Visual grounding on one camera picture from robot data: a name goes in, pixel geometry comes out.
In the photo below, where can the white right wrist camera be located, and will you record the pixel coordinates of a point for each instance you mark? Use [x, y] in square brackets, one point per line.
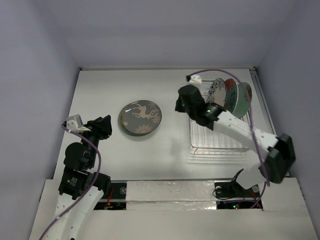
[194, 79]

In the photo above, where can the green floral plate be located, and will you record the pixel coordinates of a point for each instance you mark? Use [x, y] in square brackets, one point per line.
[244, 98]

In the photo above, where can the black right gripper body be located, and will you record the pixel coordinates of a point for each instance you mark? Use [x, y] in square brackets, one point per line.
[182, 103]

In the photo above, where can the red and teal plate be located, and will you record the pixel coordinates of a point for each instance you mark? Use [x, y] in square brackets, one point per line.
[231, 95]

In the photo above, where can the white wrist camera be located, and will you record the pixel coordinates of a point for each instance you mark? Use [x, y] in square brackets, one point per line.
[74, 123]
[194, 79]

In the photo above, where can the beige bird pattern plate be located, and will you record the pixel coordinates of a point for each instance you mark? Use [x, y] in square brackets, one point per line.
[120, 117]

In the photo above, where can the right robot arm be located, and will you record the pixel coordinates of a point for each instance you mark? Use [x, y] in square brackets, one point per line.
[216, 118]

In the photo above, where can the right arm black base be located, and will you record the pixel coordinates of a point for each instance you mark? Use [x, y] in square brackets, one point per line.
[226, 190]

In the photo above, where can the metal wire dish rack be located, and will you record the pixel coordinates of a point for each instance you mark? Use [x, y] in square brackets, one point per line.
[204, 141]

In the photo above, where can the white foam block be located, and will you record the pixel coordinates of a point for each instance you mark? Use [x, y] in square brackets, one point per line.
[170, 195]

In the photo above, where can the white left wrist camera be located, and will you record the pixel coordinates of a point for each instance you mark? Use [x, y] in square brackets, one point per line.
[74, 123]

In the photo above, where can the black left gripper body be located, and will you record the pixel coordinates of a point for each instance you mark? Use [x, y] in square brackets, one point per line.
[96, 132]

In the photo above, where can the dark brown patterned plate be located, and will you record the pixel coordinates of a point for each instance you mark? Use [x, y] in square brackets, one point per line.
[141, 116]

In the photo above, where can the light blue plate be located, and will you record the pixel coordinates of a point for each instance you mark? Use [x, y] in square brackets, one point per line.
[124, 130]

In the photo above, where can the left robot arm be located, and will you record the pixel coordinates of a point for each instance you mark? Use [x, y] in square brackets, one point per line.
[82, 184]

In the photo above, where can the blue white floral plate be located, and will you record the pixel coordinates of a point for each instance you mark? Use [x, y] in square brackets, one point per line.
[217, 92]

